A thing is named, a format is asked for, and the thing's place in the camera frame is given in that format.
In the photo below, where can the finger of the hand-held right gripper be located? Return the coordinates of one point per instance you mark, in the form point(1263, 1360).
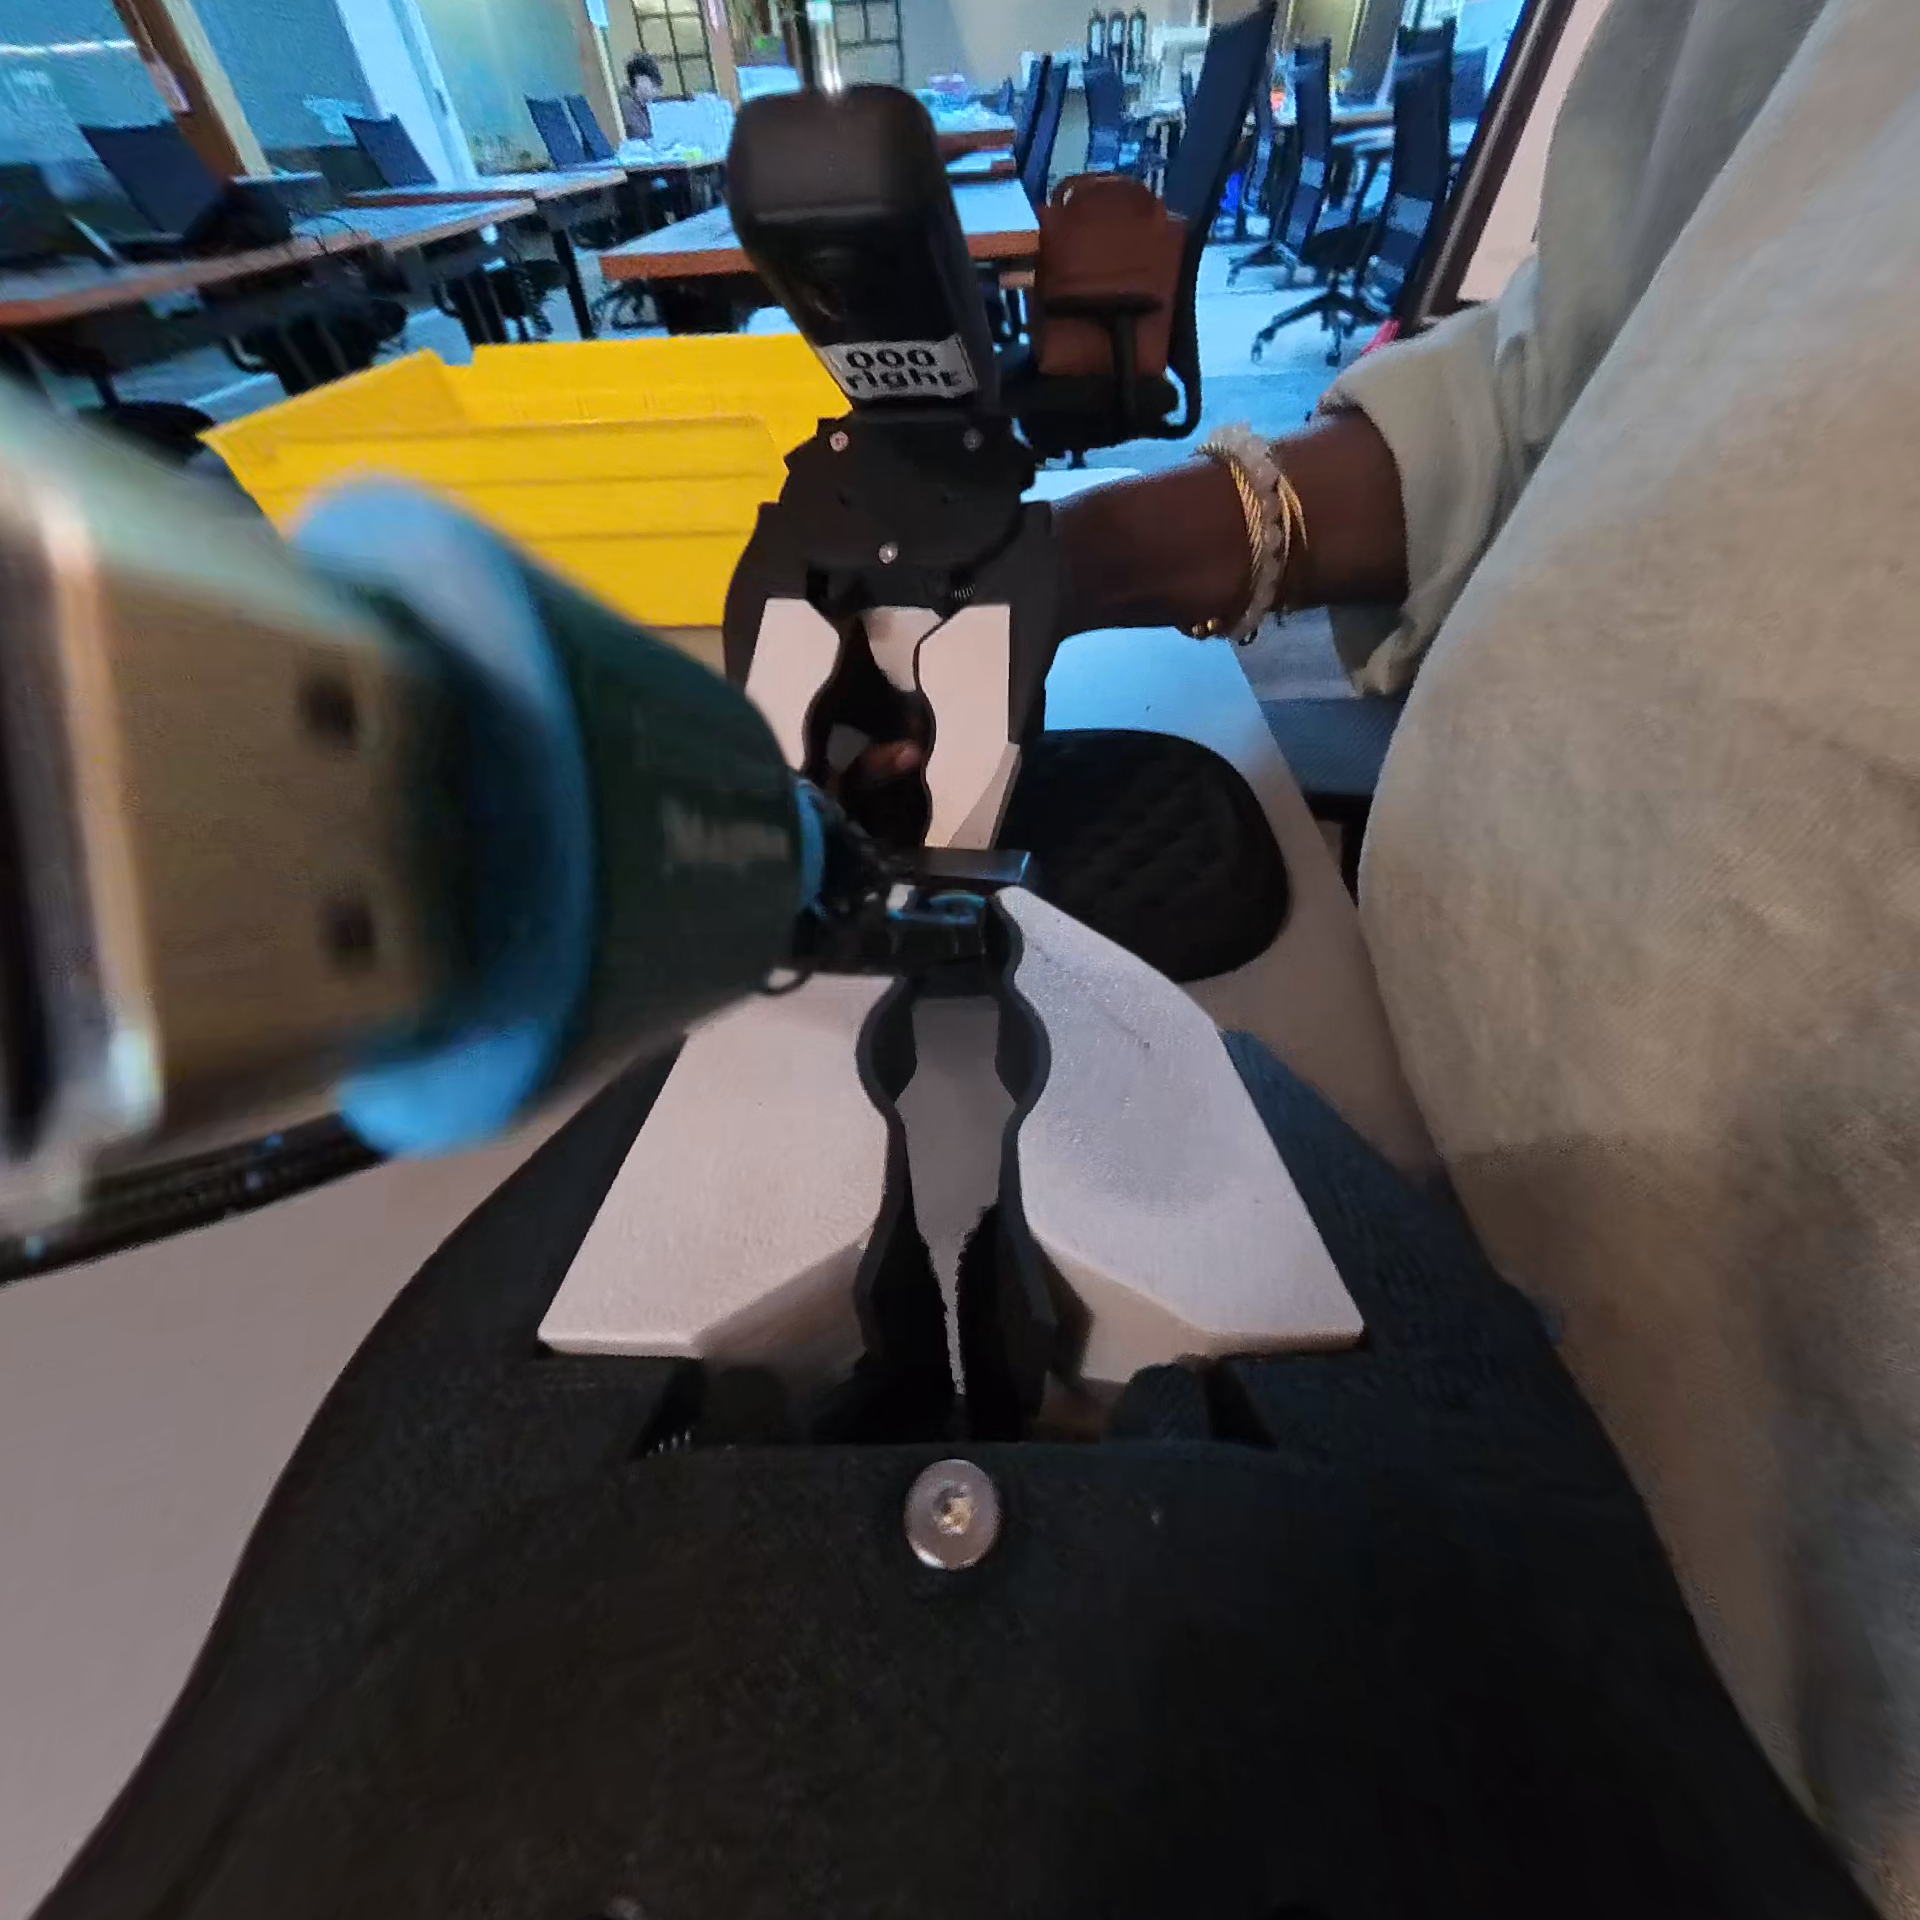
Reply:
point(789, 653)
point(968, 675)

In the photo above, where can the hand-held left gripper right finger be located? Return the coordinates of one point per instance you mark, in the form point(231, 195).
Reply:
point(1184, 1171)

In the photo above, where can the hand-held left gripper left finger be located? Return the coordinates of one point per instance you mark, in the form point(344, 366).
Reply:
point(720, 1185)

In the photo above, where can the yellow divided bin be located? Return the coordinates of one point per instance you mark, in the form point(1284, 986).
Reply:
point(570, 481)

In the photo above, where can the person's right hand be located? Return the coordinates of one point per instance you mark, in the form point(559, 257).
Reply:
point(1140, 555)

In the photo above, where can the black quilted wrist rest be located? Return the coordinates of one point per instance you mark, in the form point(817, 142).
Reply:
point(1154, 854)

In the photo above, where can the wooden top office desk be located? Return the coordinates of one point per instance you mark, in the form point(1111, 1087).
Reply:
point(661, 255)
point(224, 263)

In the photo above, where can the pale grey sweatshirt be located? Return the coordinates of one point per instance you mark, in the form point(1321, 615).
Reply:
point(1680, 1051)

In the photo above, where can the row of black office chairs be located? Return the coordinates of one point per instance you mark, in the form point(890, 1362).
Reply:
point(1304, 135)

